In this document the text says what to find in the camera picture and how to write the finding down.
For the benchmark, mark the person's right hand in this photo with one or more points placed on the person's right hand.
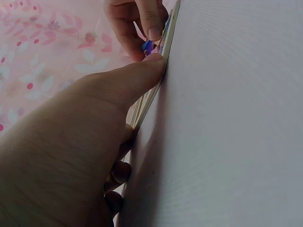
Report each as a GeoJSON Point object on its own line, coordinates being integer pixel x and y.
{"type": "Point", "coordinates": [127, 21]}

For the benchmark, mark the person's left hand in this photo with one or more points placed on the person's left hand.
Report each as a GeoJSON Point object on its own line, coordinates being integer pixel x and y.
{"type": "Point", "coordinates": [61, 151]}

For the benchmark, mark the person's right thumb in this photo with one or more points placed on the person's right thumb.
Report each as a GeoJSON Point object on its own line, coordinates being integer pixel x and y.
{"type": "Point", "coordinates": [153, 21]}

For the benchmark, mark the person's left thumb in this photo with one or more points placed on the person's left thumb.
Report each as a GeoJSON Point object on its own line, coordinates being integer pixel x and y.
{"type": "Point", "coordinates": [127, 80]}

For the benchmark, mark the thin wooden puzzle board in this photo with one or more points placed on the thin wooden puzzle board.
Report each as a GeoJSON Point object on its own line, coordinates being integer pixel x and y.
{"type": "Point", "coordinates": [169, 39]}

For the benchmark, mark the blue puzzle piece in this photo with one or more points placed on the blue puzzle piece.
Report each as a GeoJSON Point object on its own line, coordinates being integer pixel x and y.
{"type": "Point", "coordinates": [148, 46]}

